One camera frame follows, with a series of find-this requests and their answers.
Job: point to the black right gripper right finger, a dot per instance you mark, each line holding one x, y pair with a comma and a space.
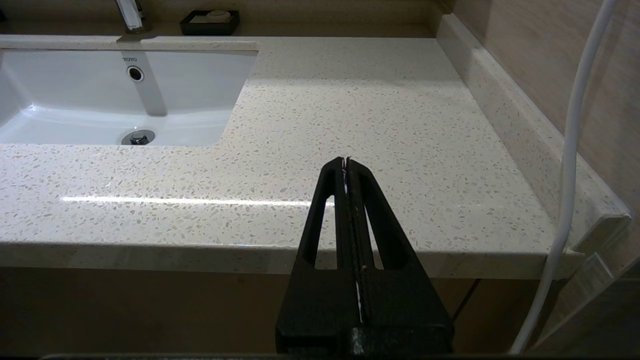
405, 300

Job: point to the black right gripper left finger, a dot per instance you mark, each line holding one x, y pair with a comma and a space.
310, 300

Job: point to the wooden vanity cabinet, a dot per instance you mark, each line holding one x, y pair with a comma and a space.
150, 310

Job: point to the clear glass partition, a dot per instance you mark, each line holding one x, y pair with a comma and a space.
592, 300

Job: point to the speckled stone backsplash ledge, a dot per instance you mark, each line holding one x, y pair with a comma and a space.
500, 100

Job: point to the chrome sink drain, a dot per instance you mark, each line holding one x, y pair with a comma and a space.
138, 137

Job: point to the black soap dish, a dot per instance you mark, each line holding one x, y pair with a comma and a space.
209, 29

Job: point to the round white soap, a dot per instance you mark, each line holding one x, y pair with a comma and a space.
219, 15

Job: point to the white sink basin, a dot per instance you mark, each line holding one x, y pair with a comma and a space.
75, 90

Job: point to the chrome faucet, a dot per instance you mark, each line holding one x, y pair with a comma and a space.
130, 13

